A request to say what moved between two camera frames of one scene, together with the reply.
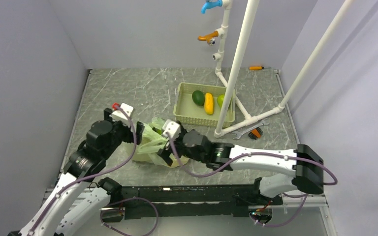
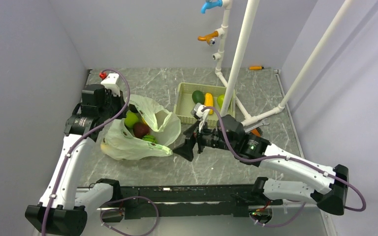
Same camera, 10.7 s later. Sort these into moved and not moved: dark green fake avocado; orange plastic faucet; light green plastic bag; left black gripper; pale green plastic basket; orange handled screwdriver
Moved: light green plastic bag; left black gripper
Not moved: orange plastic faucet; orange handled screwdriver; pale green plastic basket; dark green fake avocado
